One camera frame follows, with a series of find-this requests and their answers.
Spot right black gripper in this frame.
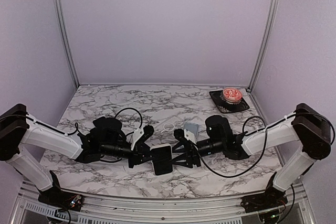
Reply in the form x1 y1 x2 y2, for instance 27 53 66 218
169 138 225 168

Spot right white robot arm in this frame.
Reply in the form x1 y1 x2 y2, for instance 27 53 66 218
173 103 335 207

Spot right aluminium frame post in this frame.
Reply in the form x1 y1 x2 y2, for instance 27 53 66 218
248 0 279 92

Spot aluminium frame post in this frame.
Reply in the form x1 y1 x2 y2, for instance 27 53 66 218
248 0 279 92
54 0 80 90

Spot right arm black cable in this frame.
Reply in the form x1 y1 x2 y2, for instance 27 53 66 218
199 115 268 178

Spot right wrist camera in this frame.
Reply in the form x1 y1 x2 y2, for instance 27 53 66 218
174 129 198 144

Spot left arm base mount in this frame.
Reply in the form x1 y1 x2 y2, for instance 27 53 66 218
38 171 83 212

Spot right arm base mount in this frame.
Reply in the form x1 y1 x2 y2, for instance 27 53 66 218
240 173 288 213

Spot black patterned tray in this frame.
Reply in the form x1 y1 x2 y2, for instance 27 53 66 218
209 90 250 114

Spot front aluminium rail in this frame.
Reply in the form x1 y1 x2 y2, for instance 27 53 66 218
10 189 316 224

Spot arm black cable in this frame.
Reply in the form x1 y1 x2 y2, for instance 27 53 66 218
62 107 144 162
199 115 268 178

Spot left aluminium frame post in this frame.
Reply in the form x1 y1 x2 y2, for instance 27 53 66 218
54 0 80 90

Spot red patterned bowl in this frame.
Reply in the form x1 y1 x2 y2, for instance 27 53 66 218
223 88 243 103

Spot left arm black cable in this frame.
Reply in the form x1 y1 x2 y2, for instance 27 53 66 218
62 107 144 162

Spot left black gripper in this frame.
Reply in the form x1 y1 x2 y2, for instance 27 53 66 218
101 141 159 169

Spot grey phone case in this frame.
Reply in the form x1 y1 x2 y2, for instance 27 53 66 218
149 144 174 176

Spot blue phone case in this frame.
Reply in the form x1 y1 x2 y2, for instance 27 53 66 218
183 122 199 138

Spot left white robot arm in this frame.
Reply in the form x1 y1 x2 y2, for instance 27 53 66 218
1 104 154 206

